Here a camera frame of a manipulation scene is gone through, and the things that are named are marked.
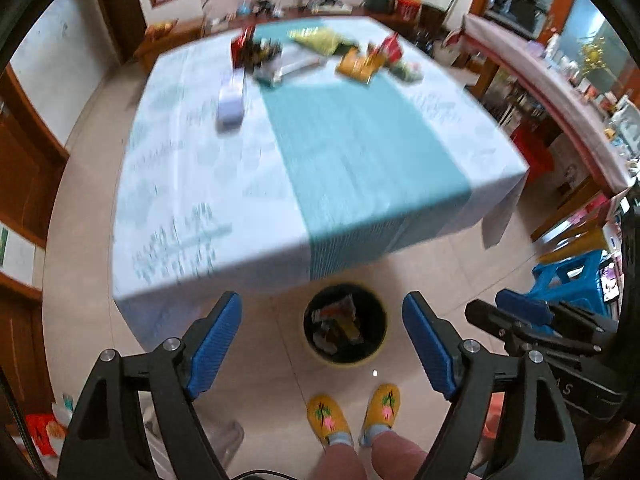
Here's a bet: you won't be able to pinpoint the side table with pink cloth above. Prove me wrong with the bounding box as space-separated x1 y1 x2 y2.
447 12 640 241

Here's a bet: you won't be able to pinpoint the clear plastic blister package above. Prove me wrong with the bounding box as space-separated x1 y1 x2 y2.
254 55 323 86

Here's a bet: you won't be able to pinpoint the person's leg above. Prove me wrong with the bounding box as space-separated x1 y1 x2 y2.
367 430 431 480
305 435 368 480

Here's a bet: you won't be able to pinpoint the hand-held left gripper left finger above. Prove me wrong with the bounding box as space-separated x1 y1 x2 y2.
57 290 244 480

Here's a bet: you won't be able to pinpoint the white tissue packet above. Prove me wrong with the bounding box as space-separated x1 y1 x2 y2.
215 69 247 133

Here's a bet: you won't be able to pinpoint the yellow green snack bag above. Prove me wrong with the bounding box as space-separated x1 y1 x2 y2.
290 27 351 56

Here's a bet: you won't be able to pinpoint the red plastic basket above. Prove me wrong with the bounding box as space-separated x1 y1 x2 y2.
396 0 423 23

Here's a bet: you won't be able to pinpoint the table with teal-white cloth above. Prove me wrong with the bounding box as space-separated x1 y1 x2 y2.
111 16 531 351

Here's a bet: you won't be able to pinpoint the yellow plastic stool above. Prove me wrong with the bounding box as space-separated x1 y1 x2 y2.
537 227 613 266

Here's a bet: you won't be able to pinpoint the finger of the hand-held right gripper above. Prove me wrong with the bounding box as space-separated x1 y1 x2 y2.
495 288 566 331
464 299 538 358

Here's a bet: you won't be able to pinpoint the red white plastic bag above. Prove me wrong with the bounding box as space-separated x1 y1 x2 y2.
22 412 68 458

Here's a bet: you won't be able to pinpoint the dark snack wrapper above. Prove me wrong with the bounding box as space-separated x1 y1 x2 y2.
250 39 285 66

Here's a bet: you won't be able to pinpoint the heap of packaging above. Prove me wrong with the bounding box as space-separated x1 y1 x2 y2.
310 295 363 348

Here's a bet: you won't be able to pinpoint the yellow embroidered slipper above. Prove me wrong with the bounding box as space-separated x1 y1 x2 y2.
359 383 402 446
306 395 355 448

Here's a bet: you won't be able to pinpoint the red plastic bucket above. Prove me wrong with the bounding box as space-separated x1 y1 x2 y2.
510 126 557 186

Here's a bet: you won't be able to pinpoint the orange yellow foil bag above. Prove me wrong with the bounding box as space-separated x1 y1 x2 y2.
336 47 386 83

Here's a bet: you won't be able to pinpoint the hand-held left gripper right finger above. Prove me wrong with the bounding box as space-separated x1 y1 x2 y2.
401 290 586 480

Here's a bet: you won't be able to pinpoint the dark wooden door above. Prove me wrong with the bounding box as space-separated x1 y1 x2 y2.
90 0 148 66

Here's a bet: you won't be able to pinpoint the person's right leg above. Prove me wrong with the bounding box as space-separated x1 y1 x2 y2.
367 430 431 480

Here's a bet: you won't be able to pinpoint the brown wooden door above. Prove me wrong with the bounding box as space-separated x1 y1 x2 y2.
0 65 71 251

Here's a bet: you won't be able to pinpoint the red snack packet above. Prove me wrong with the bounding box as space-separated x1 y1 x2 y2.
377 32 405 63
230 27 256 68

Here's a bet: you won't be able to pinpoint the fruit bowl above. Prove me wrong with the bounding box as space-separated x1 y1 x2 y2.
145 19 180 40

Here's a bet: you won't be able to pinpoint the yellow artificial flowers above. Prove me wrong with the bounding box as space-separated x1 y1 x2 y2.
577 37 613 76

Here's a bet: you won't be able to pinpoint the person's left leg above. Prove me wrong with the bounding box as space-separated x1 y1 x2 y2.
305 435 368 480

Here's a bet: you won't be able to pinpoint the yellow bin with black liner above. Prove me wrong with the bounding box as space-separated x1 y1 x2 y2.
302 282 388 366

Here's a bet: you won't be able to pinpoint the low wooden cabinet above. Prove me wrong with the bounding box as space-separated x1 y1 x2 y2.
0 272 56 411

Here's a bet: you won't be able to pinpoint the blue plastic stool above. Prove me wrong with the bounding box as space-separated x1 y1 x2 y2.
531 250 623 318

